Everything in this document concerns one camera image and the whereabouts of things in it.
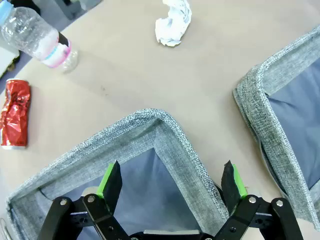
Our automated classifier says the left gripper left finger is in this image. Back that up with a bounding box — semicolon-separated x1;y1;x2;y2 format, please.
37;159;131;240

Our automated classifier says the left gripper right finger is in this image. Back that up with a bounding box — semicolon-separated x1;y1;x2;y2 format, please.
212;160;305;240

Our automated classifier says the crushed red can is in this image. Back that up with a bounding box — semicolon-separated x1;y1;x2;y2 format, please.
0;78;32;150

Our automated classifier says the clear bottle pink label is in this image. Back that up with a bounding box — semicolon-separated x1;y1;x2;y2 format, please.
0;0;79;74

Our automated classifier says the white paper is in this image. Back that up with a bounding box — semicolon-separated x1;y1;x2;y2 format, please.
154;0;193;48

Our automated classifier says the grey fabric basket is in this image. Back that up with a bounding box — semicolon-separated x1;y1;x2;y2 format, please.
4;107;231;240
232;24;320;226

